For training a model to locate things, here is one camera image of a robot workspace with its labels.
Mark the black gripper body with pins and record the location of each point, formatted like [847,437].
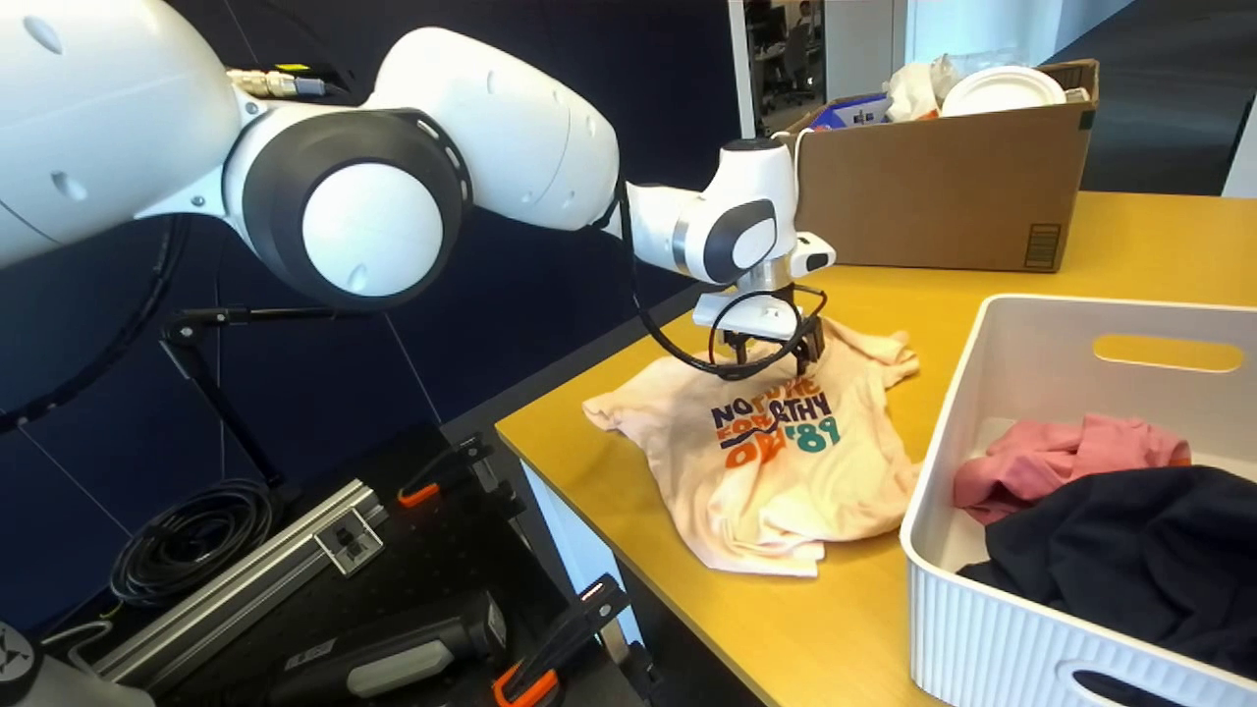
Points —
[755,318]

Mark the pink printed t-shirt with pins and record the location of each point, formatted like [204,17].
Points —
[786,496]

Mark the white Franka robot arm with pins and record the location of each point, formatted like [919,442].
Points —
[434,119]

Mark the brown cardboard box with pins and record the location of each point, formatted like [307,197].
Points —
[945,191]

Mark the purple and white carton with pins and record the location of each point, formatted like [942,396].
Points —
[852,112]

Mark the white cloth in bag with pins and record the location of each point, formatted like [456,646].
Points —
[921,85]

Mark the rose pink garment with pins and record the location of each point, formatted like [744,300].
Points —
[1046,455]

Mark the white paper plate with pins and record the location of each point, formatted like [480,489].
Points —
[1002,89]

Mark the black clamp with orange trigger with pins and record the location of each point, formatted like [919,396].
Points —
[555,650]
[447,474]

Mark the white plastic storage bin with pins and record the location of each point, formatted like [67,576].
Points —
[997,628]

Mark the dark navy garment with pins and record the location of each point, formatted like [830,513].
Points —
[1152,551]

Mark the black and grey power tool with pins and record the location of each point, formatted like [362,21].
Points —
[395,653]

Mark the black tripod stand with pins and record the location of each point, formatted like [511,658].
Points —
[217,377]

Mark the aluminium extrusion bar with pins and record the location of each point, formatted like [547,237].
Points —
[239,591]

